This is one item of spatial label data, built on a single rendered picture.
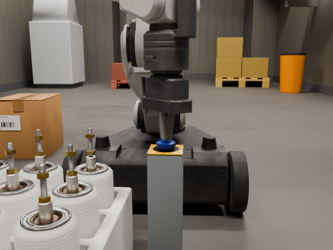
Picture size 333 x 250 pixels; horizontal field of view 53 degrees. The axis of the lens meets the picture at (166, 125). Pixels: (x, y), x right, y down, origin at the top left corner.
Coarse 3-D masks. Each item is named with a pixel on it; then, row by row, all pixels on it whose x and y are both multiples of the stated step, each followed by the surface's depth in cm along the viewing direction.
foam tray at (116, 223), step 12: (120, 192) 79; (120, 204) 73; (108, 216) 67; (120, 216) 70; (108, 228) 63; (120, 228) 70; (132, 228) 85; (12, 240) 59; (84, 240) 59; (96, 240) 59; (108, 240) 60; (120, 240) 70; (132, 240) 85
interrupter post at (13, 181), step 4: (8, 176) 62; (12, 176) 62; (16, 176) 63; (8, 180) 62; (12, 180) 62; (16, 180) 63; (8, 184) 63; (12, 184) 63; (16, 184) 63; (8, 188) 63; (12, 188) 63; (16, 188) 63
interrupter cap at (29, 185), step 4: (20, 180) 67; (24, 180) 67; (28, 180) 67; (0, 184) 65; (4, 184) 65; (20, 184) 65; (24, 184) 65; (28, 184) 65; (32, 184) 65; (0, 188) 63; (4, 188) 63; (20, 188) 63; (24, 188) 63; (28, 188) 62; (0, 192) 61; (4, 192) 61; (8, 192) 61; (12, 192) 61; (16, 192) 61; (20, 192) 61
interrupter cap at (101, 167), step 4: (84, 164) 77; (96, 164) 77; (100, 164) 77; (104, 164) 77; (76, 168) 74; (80, 168) 74; (84, 168) 75; (100, 168) 75; (104, 168) 74; (108, 168) 75; (80, 172) 71; (84, 172) 72; (88, 172) 72; (92, 172) 72; (96, 172) 71; (100, 172) 72
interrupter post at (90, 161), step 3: (87, 156) 74; (93, 156) 74; (87, 159) 73; (90, 159) 73; (93, 159) 73; (87, 162) 73; (90, 162) 73; (93, 162) 73; (87, 165) 73; (90, 165) 73; (93, 165) 73; (87, 168) 74; (90, 168) 73; (93, 168) 74; (96, 168) 75
